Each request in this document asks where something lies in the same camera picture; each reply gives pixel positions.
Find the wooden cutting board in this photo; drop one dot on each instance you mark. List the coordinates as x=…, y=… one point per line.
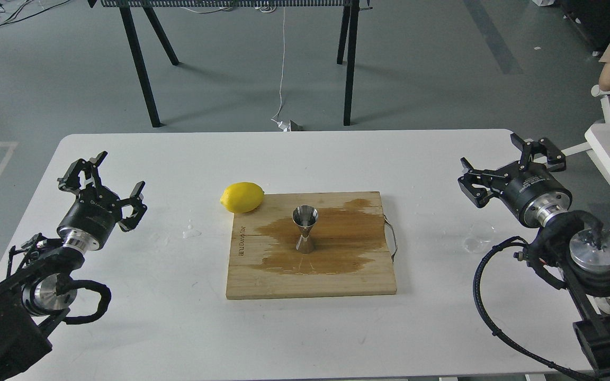
x=351, y=256

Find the small clear glass cup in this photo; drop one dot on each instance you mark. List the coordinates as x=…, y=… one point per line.
x=479, y=237

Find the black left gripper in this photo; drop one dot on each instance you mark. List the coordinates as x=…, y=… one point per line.
x=94, y=214

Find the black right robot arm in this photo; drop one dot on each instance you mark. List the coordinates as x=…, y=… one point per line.
x=570, y=251

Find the yellow lemon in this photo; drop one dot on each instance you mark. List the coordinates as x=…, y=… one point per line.
x=240, y=198

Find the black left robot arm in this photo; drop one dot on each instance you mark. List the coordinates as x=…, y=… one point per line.
x=38, y=292

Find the black metal table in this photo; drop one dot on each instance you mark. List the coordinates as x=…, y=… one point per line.
x=241, y=48

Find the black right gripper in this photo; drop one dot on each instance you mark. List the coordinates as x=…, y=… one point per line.
x=527, y=189

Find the steel double jigger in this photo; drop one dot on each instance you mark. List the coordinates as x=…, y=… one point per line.
x=305, y=217

